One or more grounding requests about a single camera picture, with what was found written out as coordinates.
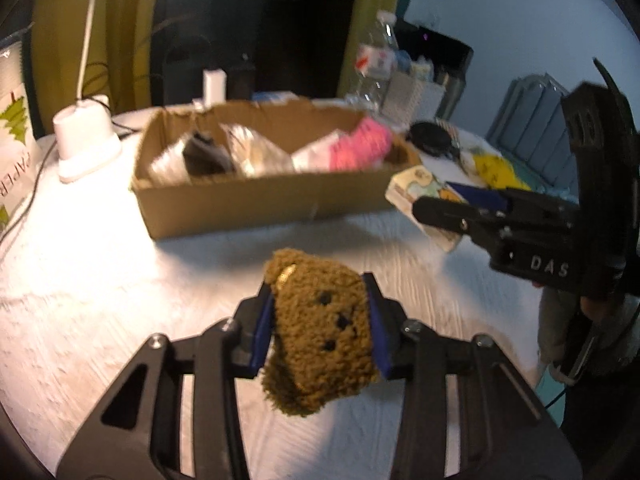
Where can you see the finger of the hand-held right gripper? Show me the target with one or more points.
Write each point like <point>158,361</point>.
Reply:
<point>480,195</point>
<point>460,217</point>

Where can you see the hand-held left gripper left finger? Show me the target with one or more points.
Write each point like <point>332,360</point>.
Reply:
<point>262,322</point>

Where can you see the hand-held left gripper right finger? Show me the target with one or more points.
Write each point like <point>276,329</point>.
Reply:
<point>378,332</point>

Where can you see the illustrated booklet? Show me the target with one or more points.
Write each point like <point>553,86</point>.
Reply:
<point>415,185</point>

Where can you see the brown plush bear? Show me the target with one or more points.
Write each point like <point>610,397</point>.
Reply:
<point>320,330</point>

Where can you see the cardboard box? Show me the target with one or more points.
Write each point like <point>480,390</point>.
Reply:
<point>250,207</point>

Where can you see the pink plush toy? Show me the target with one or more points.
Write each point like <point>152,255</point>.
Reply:
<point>360,142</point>

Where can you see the clear plastic bag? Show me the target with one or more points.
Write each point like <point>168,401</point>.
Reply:
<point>260,152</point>

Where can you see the grey cloth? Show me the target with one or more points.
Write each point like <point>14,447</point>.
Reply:
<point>205,157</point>

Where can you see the person's right forearm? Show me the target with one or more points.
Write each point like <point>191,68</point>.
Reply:
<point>555,332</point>

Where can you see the black round case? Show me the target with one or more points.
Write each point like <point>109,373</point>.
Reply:
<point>431,139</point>

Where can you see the grey padded headboard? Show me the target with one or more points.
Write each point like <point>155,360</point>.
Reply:
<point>535,130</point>

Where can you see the white woven basket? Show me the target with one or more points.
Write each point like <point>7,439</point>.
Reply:
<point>412,97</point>

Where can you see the plastic bags in basket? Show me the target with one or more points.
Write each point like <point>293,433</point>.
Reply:
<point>415,65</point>

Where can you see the black computer tower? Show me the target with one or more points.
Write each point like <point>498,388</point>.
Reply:
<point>442,47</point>

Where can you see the clear water bottle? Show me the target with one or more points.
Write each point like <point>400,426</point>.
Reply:
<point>375,62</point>

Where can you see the white charger plug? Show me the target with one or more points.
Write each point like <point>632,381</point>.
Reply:
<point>214,87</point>

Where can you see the white desk lamp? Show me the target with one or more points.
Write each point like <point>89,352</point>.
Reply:
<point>85,137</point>

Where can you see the dark glass window door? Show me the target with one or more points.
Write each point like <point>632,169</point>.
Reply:
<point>260,20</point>

